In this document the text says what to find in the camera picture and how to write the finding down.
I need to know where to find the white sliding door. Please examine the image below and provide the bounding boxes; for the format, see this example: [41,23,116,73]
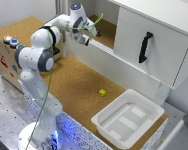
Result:
[112,6,188,90]

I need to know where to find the black door handle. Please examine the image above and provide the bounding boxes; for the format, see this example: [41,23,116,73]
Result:
[138,31,154,64]

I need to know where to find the red button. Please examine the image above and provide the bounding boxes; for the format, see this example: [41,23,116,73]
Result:
[3,35,13,45]

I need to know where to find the white cabinet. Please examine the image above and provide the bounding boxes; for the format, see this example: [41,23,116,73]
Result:
[62,0,188,108]

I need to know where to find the yellow block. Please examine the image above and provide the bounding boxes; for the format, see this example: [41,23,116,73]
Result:
[98,88,107,98]

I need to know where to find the white plastic box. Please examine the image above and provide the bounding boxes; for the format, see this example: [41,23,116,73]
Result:
[90,88,166,150]

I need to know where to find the green button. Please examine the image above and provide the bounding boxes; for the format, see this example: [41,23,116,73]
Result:
[15,43,26,51]

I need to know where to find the blue button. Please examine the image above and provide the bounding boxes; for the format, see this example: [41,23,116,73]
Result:
[9,38,20,48]

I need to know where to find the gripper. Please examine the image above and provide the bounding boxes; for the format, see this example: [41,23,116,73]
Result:
[74,28,98,47]

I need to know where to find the green cable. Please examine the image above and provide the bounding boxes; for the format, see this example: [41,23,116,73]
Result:
[25,12,105,150]

